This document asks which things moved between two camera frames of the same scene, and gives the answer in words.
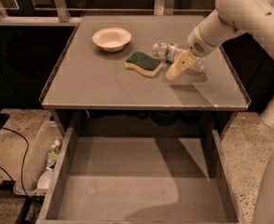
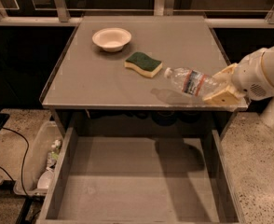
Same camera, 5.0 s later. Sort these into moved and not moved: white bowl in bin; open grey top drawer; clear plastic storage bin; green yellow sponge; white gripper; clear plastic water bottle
Moved: clear plastic water bottle; white gripper
Not moved: green yellow sponge; clear plastic storage bin; white bowl in bin; open grey top drawer
